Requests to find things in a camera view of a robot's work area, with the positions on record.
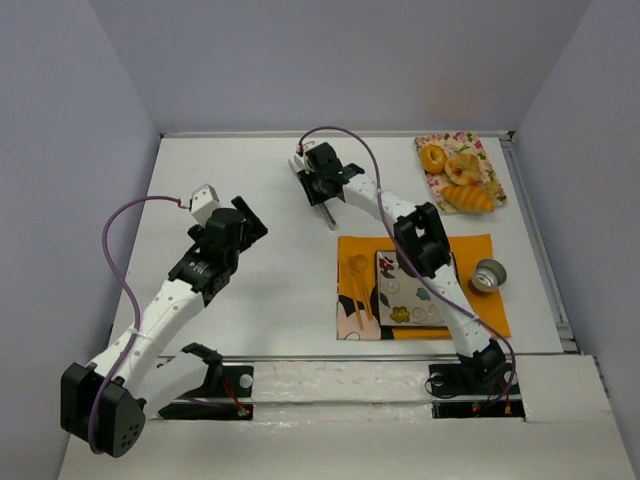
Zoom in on square floral plate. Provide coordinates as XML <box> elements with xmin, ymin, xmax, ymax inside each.
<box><xmin>375</xmin><ymin>250</ymin><xmax>458</xmax><ymax>329</ymax></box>

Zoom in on metal tongs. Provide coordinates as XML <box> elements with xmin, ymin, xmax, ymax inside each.
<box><xmin>288</xmin><ymin>153</ymin><xmax>337</xmax><ymax>231</ymax></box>

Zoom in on floral bread tray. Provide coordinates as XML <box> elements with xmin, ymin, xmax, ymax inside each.
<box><xmin>414</xmin><ymin>131</ymin><xmax>508</xmax><ymax>215</ymax></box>

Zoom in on round orange bun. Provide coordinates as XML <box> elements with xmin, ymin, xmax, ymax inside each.
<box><xmin>419</xmin><ymin>144</ymin><xmax>448</xmax><ymax>175</ymax></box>

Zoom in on ring-shaped pastry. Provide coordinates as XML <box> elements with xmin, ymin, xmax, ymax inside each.
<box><xmin>444</xmin><ymin>153</ymin><xmax>481</xmax><ymax>186</ymax></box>

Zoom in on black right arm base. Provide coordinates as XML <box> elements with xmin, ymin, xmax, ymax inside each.
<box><xmin>424</xmin><ymin>363</ymin><xmax>525</xmax><ymax>419</ymax></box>

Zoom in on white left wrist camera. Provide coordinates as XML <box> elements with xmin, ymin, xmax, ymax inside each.
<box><xmin>189</xmin><ymin>184</ymin><xmax>221</xmax><ymax>227</ymax></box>

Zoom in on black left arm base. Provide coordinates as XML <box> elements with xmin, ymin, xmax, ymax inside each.
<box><xmin>157</xmin><ymin>343</ymin><xmax>254</xmax><ymax>421</ymax></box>

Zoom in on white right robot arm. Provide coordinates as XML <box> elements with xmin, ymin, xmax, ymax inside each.
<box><xmin>290</xmin><ymin>142</ymin><xmax>516</xmax><ymax>402</ymax></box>

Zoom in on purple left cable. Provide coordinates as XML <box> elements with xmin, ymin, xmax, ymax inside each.
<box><xmin>87</xmin><ymin>195</ymin><xmax>184</xmax><ymax>454</ymax></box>

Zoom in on striped croissant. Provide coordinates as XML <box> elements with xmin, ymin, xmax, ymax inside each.
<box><xmin>441</xmin><ymin>186</ymin><xmax>495</xmax><ymax>213</ymax></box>

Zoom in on orange placemat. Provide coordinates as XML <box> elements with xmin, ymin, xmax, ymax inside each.
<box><xmin>336</xmin><ymin>234</ymin><xmax>510</xmax><ymax>341</ymax></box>

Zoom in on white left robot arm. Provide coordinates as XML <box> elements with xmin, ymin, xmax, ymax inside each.
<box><xmin>60</xmin><ymin>189</ymin><xmax>268</xmax><ymax>458</ymax></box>

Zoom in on small metal cup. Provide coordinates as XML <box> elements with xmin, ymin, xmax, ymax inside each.
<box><xmin>468</xmin><ymin>258</ymin><xmax>507</xmax><ymax>295</ymax></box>

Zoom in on green-speckled bread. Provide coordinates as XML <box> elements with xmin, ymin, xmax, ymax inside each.
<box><xmin>482</xmin><ymin>180</ymin><xmax>507</xmax><ymax>208</ymax></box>

